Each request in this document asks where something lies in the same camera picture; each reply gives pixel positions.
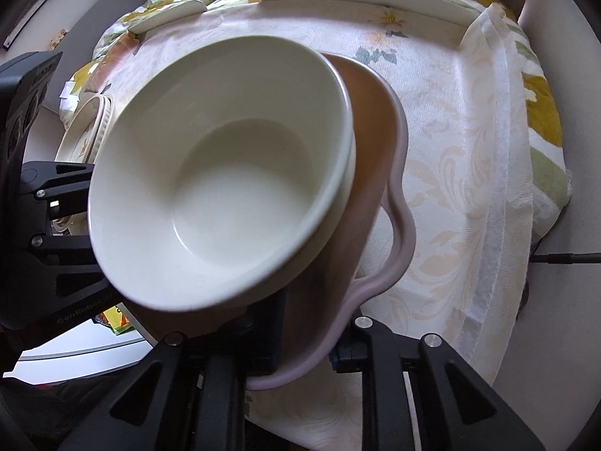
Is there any round printed plate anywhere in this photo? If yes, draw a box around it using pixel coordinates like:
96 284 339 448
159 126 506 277
54 98 102 164

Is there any pink heart-shaped bowl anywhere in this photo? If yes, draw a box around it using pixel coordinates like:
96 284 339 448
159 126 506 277
127 51 418 392

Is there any black rod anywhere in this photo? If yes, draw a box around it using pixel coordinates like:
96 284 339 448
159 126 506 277
530 252 601 265

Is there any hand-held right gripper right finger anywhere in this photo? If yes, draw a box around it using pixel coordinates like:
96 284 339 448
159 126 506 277
329 315 548 451

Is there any white plate at back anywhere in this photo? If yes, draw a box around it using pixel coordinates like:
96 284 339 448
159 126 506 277
128 0 208 35

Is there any white plate at right edge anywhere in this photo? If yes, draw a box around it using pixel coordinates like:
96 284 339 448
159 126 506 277
257 0 476 30

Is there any plain white bowl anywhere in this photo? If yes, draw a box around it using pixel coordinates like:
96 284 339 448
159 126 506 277
86 35 353 313

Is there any framed wall poster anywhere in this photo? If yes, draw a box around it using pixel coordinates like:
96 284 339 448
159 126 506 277
2 0 91 50

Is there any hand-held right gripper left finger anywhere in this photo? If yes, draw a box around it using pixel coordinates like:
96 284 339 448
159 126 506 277
56 291 287 451

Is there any cream floral tablecloth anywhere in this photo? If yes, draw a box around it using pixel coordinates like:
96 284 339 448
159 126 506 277
94 2 537 451

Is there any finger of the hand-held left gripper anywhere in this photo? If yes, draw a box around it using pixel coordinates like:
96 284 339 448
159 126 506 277
30 234 103 269
21 160 95 199

